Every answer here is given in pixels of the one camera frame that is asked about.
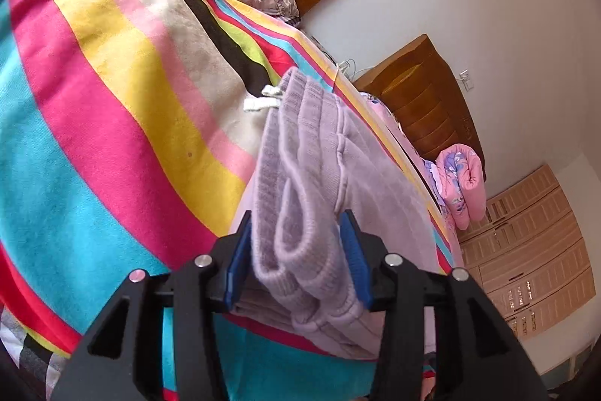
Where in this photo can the wooden wardrobe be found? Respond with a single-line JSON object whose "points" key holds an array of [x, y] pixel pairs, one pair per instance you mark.
{"points": [[530, 250]]}

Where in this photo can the white wall socket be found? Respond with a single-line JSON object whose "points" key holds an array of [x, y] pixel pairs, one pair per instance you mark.
{"points": [[466, 79]]}

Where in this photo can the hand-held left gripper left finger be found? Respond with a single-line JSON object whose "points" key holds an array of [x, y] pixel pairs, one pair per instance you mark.
{"points": [[237, 262]]}

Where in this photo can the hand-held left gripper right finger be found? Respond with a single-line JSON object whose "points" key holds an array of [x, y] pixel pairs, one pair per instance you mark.
{"points": [[355, 262]]}

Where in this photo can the plaid bed sheet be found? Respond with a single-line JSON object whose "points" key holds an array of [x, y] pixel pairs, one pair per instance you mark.
{"points": [[33, 349]]}

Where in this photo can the pink floral bed sheet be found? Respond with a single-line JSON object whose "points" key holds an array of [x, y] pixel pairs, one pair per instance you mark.
{"points": [[399, 133]]}

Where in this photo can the light pink pants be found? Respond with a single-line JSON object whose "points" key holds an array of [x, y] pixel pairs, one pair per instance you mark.
{"points": [[328, 156]]}

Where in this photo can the striped colourful blanket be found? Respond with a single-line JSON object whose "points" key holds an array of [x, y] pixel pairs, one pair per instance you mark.
{"points": [[94, 124]]}

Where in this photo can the pink floral quilt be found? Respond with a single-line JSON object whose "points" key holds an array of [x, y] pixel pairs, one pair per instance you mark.
{"points": [[462, 185]]}

